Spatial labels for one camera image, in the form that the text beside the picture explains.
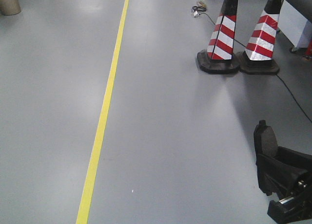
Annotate black floor cable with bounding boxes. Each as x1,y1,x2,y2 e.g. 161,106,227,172
198,12,312,124

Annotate right red white traffic cone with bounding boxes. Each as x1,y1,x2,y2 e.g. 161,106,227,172
236,0,282,75

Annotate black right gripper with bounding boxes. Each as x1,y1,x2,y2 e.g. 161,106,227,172
256,147,312,224

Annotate coiled coloured wire bundle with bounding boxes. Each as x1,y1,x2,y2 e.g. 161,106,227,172
192,0,208,12

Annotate left red white traffic cone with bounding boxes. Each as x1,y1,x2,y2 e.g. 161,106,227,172
197,0,239,74

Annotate cardboard tube roll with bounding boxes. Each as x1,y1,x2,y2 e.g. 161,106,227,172
0,0,21,16

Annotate red white traffic cone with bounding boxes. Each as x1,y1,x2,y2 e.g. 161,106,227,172
236,0,282,75
197,0,239,74

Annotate grey brake pad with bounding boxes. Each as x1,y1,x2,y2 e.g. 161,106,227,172
253,120,278,157

